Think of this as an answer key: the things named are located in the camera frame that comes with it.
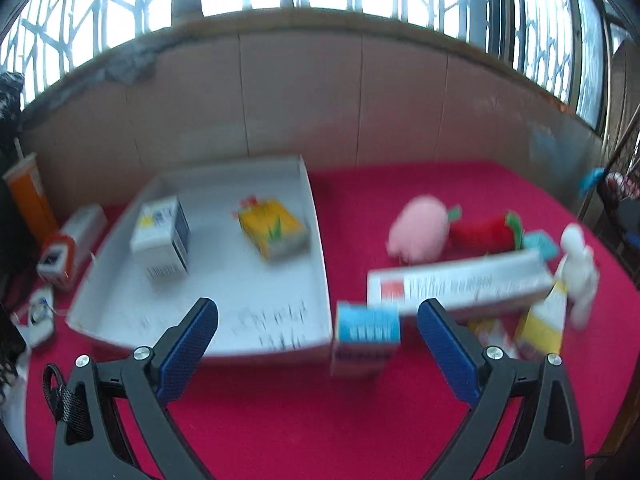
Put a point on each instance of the yellow box with green print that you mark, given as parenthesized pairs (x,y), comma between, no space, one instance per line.
(270,227)

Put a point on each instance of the pink plush toy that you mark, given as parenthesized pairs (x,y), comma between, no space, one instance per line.
(417,230)

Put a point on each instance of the light teal small box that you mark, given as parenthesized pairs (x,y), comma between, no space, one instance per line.
(542,245)

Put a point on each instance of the white orange striped packet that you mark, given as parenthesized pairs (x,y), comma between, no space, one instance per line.
(492,335)

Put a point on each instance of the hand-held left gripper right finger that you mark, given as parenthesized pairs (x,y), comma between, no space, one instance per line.
(447,355)

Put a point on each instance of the red chili plush toy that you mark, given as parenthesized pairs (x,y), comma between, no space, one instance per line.
(480,232)

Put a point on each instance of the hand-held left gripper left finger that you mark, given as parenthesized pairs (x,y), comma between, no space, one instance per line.
(187,350)

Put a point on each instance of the blue and white box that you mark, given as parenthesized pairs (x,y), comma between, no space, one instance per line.
(365,340)

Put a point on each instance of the long white box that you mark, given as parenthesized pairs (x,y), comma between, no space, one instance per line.
(475,282)

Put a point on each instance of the white charger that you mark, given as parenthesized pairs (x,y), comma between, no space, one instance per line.
(40,315)

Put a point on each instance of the white plush figure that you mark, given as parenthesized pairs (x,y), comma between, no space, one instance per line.
(580,270)

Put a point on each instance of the white cardboard tray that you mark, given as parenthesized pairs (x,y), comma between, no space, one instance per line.
(225,280)

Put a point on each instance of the orange cup with straw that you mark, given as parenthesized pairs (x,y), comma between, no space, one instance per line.
(30,195)

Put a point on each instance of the white and black box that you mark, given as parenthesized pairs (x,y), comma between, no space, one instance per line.
(160,240)

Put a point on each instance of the white and yellow box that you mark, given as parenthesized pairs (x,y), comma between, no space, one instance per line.
(542,325)

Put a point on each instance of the white orange power bank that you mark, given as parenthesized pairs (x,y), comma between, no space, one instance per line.
(65,250)

